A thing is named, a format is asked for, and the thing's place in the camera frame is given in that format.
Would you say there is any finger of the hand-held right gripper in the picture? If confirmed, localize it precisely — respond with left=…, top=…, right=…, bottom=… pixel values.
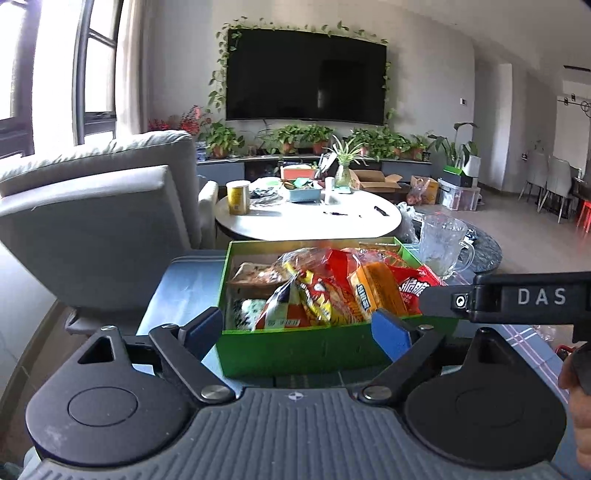
left=418, top=285, right=474, bottom=319

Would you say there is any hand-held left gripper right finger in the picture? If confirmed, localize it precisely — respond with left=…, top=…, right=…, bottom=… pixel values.
left=359, top=308, right=546, bottom=403

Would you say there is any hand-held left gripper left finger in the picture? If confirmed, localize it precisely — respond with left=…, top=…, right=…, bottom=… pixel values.
left=51, top=306, right=237, bottom=404

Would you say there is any red white-lettered snack packet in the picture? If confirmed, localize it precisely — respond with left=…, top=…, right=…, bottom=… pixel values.
left=385, top=263, right=446, bottom=317

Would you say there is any white green snack packet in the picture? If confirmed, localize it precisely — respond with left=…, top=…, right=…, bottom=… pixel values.
left=228, top=298, right=269, bottom=332

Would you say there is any orange snack packet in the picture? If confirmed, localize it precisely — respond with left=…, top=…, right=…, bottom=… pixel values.
left=347, top=260, right=409, bottom=320

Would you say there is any beige brown snack packet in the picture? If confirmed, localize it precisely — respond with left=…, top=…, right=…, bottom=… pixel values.
left=228, top=261, right=289, bottom=288

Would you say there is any beige and red snack packet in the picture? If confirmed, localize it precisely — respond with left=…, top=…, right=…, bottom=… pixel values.
left=272, top=247, right=370, bottom=301

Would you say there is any green cardboard box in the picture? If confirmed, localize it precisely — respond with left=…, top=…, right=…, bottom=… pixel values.
left=216, top=236, right=459, bottom=379

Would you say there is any person's right forearm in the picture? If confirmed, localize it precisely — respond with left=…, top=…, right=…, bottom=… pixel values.
left=567, top=391, right=591, bottom=468

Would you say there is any person's right hand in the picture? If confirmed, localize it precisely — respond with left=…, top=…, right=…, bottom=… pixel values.
left=556, top=344, right=591, bottom=396

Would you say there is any clear glass mug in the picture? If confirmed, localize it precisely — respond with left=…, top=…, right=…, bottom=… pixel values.
left=418, top=215, right=476, bottom=280

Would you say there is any clear plastic bag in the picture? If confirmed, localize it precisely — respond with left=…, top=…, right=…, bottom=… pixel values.
left=397, top=202, right=422, bottom=244

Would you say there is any clear storage box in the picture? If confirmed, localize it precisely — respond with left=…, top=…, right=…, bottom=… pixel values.
left=438, top=178, right=482, bottom=212

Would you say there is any yellow shopping bag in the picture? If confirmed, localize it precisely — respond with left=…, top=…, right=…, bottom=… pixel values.
left=407, top=174, right=439, bottom=206

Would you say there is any black box green lid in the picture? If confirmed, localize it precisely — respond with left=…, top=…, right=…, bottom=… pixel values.
left=442, top=166, right=474, bottom=188

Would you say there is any grey dining chair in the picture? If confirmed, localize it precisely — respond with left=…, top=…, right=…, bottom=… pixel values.
left=518, top=151, right=550, bottom=204
left=539, top=156, right=577, bottom=224

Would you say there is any open cardboard box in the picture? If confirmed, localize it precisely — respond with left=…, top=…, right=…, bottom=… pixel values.
left=351, top=169, right=403, bottom=193

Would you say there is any yellow can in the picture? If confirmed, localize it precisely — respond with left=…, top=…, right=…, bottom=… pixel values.
left=226, top=180, right=251, bottom=216

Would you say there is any dark dining table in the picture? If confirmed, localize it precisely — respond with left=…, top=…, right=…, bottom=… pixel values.
left=570, top=176, right=591, bottom=204

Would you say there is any tall plant in white pot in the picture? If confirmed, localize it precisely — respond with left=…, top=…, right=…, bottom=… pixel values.
left=427, top=121, right=482, bottom=178

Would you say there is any white oval coffee table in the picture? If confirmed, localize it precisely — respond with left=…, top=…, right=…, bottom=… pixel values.
left=215, top=187, right=403, bottom=243

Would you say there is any grey sofa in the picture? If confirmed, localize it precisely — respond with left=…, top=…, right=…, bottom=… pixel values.
left=0, top=130, right=220, bottom=335

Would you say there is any glass dish of sweets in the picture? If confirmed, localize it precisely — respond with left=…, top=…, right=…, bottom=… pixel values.
left=249, top=185, right=283, bottom=205

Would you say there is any low grey television cabinet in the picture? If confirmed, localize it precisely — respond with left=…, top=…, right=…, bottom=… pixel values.
left=196, top=154, right=435, bottom=190

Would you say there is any spider plant in glass vase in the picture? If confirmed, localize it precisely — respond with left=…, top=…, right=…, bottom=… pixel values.
left=329, top=136, right=370, bottom=188

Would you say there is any light blue tray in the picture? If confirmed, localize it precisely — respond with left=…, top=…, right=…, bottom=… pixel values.
left=284, top=179, right=323, bottom=203

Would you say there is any orange box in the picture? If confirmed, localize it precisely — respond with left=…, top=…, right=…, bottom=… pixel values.
left=281, top=165, right=319, bottom=182

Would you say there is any red flower decoration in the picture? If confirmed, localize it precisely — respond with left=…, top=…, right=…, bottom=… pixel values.
left=148, top=106, right=211, bottom=137

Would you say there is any beige curtain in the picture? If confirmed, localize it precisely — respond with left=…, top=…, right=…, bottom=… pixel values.
left=115, top=0, right=155, bottom=138

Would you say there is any green ivy vine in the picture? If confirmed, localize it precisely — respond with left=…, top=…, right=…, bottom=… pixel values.
left=207, top=17, right=399, bottom=127

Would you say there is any dark framed window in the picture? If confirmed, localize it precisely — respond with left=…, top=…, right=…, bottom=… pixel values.
left=0, top=0, right=122, bottom=160

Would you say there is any black wall television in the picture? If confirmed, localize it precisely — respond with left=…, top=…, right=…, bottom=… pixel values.
left=225, top=28, right=387, bottom=126

